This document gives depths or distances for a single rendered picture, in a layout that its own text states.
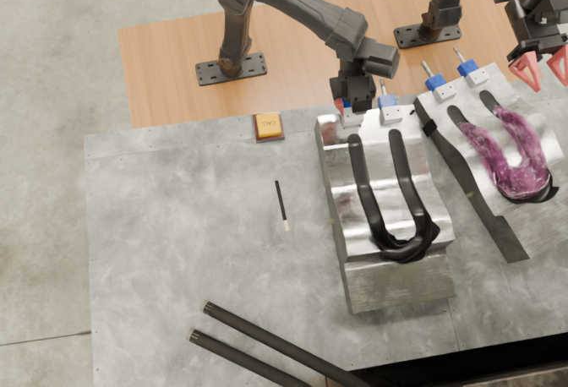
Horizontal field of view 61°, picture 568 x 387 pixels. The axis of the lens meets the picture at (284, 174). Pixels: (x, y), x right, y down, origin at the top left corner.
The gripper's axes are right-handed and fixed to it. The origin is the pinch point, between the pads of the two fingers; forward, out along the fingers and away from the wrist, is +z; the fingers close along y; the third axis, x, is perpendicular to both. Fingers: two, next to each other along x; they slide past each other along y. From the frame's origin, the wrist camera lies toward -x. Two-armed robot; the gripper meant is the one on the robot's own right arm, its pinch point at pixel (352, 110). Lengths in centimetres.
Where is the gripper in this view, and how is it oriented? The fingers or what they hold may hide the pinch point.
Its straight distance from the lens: 122.8
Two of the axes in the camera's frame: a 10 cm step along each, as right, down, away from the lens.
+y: 9.9, -1.6, -0.2
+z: 1.1, 5.8, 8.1
